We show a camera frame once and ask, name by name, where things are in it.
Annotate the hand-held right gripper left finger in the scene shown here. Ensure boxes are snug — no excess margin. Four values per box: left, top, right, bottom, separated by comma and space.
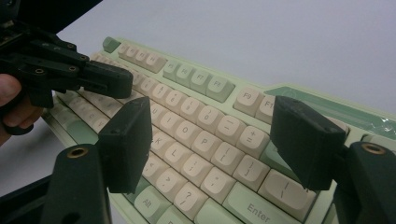
97, 96, 153, 194

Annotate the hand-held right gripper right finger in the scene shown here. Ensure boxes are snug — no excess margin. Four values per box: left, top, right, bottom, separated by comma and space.
270, 95, 347, 191

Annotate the green and cream keyboard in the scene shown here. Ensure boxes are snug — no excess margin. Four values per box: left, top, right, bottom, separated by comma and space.
41, 36, 396, 224

